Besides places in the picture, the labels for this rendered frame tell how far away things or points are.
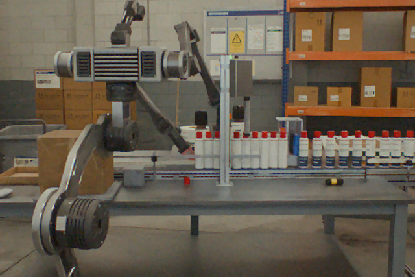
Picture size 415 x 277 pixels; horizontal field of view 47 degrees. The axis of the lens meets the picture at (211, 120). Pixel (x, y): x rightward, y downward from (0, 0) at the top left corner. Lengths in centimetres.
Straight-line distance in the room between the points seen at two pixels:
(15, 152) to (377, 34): 490
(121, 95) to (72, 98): 406
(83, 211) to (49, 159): 65
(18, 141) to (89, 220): 314
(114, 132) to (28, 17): 615
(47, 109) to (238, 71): 414
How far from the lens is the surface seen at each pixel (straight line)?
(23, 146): 481
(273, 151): 265
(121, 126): 213
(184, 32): 250
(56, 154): 233
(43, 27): 804
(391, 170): 281
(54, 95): 623
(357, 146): 275
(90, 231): 173
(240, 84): 246
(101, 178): 229
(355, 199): 234
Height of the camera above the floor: 145
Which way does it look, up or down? 7 degrees down
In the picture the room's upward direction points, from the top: straight up
